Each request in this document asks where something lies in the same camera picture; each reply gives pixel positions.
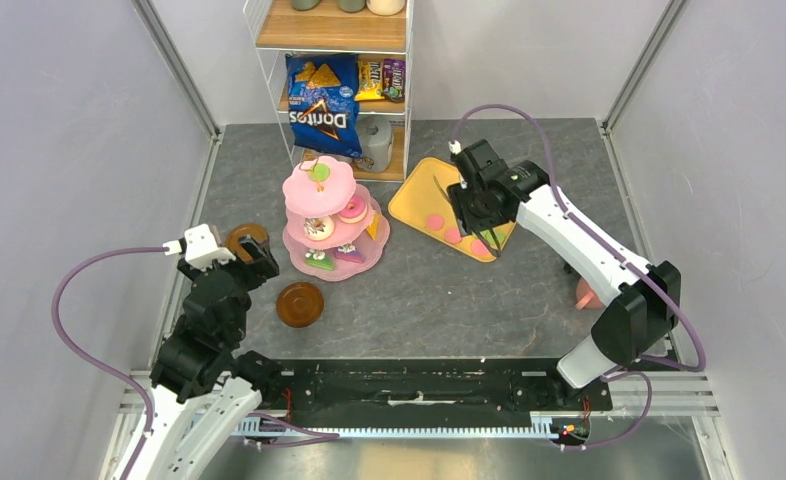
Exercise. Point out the pink sandwich cookie middle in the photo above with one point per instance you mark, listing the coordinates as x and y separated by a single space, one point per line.
452 236

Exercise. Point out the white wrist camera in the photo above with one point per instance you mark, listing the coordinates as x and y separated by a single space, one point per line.
200 248
455 147

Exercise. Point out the green sandwich cookie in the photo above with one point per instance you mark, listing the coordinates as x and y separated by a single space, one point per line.
495 238
319 172

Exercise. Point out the metal serving tongs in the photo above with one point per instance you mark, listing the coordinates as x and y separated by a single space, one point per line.
461 200

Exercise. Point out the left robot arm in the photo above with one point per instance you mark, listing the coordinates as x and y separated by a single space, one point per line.
199 391

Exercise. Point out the purple cake slice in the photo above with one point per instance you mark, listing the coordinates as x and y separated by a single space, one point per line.
349 253

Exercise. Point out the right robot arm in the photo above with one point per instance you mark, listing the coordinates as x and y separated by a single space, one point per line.
634 318

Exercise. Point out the chocolate white donut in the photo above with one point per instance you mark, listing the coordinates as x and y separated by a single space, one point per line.
318 228

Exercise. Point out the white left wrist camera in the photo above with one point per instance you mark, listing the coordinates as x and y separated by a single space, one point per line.
200 248

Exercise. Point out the pink three-tier cake stand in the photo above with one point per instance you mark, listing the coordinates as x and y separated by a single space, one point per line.
305 198

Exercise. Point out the grey ceramic mug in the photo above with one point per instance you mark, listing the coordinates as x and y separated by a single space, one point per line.
376 136

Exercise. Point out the white wire wooden shelf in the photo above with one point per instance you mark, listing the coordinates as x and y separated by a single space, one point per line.
373 30

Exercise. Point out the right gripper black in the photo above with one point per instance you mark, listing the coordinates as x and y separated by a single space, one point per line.
460 193

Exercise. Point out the yellow serving tray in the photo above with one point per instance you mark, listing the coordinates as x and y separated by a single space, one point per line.
418 197

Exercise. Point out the yellow M&M candy bag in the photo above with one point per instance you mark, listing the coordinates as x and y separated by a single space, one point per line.
370 81

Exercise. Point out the pink frosted donut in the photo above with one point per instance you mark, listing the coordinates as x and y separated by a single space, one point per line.
355 210

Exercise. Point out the green cake slice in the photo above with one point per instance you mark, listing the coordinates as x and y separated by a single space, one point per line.
319 259

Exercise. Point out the brown round coaster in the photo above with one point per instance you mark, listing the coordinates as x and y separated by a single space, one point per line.
300 304
248 242

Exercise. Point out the pink sandwich cookie far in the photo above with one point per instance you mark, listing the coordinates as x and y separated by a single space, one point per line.
435 222

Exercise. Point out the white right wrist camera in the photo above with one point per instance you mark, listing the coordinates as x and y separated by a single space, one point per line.
455 147

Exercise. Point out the pink cup on table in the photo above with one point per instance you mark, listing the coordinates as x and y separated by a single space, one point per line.
586 297

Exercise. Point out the pink sandwich cookie front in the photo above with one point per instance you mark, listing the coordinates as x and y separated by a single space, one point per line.
478 249

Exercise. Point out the yellow cake slice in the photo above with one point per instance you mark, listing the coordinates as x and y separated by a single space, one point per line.
372 228

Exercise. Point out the blue Doritos chip bag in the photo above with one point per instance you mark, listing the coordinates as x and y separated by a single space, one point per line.
322 110

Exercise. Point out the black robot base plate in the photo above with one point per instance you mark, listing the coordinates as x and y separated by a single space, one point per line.
425 393

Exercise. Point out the pink sandwich cookie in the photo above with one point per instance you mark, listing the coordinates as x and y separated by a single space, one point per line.
452 236
478 249
435 222

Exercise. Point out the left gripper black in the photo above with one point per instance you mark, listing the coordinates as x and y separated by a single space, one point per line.
261 268

